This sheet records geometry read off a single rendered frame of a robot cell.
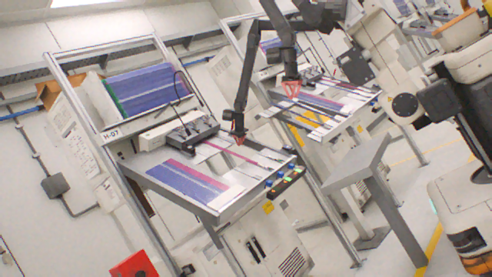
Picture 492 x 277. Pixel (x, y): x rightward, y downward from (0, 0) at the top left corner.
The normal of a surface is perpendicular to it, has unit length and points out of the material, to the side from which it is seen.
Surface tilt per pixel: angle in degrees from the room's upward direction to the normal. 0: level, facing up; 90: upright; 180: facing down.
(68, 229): 90
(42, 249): 90
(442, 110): 90
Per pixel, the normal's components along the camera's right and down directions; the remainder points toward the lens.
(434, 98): -0.31, 0.16
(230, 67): -0.59, 0.34
